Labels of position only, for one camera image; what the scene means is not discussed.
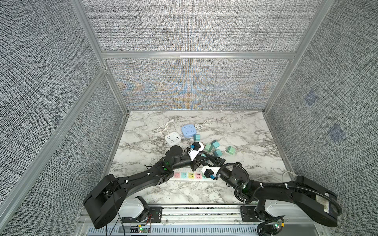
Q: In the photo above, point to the blue square power strip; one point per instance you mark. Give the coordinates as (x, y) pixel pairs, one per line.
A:
(189, 130)

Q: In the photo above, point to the long white power strip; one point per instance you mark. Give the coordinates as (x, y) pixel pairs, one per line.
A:
(187, 176)

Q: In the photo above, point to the aluminium enclosure frame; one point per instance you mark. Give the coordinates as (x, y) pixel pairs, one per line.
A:
(85, 84)

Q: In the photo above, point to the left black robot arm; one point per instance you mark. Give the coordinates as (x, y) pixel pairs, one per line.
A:
(103, 203)

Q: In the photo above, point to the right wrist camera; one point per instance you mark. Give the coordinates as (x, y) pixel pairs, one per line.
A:
(210, 173)

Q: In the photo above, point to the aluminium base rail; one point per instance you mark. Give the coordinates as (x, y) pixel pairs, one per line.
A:
(181, 220)

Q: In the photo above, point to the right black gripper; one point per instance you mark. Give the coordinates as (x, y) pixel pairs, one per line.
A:
(221, 167)

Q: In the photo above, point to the teal adapter centre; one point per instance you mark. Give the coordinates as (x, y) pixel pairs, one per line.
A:
(217, 153)

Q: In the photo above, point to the teal adapter upper middle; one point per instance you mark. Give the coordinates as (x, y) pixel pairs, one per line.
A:
(215, 144)

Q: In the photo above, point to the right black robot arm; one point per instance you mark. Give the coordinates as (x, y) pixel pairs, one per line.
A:
(317, 202)

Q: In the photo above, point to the green adapter beside pink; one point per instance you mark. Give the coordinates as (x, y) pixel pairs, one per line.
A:
(208, 147)

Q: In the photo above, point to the white square power strip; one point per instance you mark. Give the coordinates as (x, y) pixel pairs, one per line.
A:
(173, 138)

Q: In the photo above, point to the teal adapter near blue strip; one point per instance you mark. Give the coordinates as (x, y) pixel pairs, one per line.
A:
(196, 137)

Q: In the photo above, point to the green adapter right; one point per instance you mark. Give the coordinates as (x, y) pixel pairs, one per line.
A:
(231, 150)

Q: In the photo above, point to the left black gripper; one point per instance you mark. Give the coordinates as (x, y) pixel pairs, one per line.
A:
(196, 162)

